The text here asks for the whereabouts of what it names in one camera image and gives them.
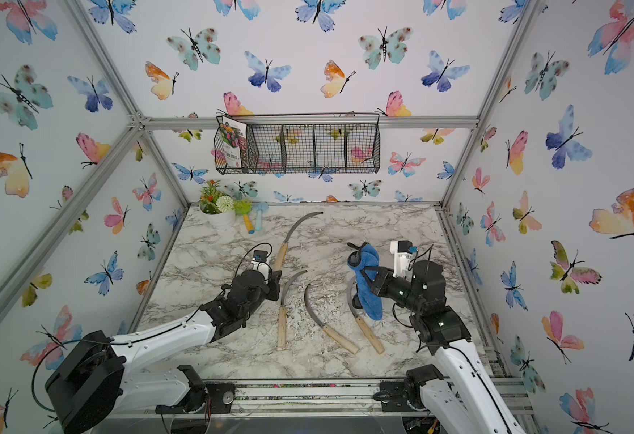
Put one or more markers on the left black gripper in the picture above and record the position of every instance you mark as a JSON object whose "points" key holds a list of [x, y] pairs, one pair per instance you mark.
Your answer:
{"points": [[274, 286]]}

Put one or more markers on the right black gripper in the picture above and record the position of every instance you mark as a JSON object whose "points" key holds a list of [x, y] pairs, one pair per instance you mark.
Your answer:
{"points": [[385, 282]]}

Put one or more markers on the blue rag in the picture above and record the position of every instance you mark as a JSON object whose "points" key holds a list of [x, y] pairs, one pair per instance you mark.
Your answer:
{"points": [[364, 262]]}

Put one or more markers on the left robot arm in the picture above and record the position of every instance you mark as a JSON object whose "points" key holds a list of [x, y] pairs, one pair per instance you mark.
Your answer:
{"points": [[105, 375]]}

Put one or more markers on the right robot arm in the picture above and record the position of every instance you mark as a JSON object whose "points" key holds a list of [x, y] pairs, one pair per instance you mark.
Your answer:
{"points": [[442, 332]]}

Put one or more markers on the green yellow toy brush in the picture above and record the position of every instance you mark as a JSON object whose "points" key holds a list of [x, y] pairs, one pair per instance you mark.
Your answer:
{"points": [[243, 208]]}

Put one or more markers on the light blue toy tool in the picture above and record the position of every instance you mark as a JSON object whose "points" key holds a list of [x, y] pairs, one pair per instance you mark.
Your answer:
{"points": [[260, 209]]}

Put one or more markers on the potted artificial plant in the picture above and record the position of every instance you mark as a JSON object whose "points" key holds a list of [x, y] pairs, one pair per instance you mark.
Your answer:
{"points": [[218, 207]]}

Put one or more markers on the colourful booklet in basket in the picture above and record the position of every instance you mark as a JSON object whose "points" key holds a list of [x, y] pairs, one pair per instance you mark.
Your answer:
{"points": [[233, 141]]}

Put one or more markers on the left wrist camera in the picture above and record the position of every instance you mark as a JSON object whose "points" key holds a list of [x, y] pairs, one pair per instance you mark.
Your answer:
{"points": [[259, 263]]}

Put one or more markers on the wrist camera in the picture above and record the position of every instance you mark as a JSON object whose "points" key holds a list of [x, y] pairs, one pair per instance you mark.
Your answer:
{"points": [[259, 263], [404, 254]]}

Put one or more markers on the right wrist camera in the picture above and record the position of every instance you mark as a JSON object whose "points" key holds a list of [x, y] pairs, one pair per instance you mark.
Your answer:
{"points": [[404, 254]]}

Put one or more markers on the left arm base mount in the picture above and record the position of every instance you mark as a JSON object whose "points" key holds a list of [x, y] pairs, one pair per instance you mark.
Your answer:
{"points": [[200, 396]]}

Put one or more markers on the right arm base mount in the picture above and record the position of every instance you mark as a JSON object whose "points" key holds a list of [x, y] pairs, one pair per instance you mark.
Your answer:
{"points": [[404, 395]]}

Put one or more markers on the aluminium front rail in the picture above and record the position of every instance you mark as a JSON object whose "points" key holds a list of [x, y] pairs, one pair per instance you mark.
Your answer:
{"points": [[266, 397]]}

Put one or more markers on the black wire basket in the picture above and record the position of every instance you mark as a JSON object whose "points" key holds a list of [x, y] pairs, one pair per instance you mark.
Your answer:
{"points": [[330, 143]]}

